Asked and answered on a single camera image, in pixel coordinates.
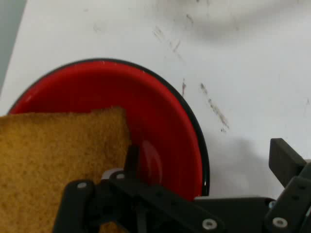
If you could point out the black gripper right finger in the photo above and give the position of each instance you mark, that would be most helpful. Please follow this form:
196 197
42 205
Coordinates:
283 160

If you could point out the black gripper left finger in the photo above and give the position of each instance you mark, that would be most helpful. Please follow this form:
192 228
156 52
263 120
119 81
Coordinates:
126 201

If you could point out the orange-brown scouring sponge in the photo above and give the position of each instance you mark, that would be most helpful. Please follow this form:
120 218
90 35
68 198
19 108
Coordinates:
48 155

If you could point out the red bowl with black rim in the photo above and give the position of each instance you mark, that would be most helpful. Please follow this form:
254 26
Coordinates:
155 104

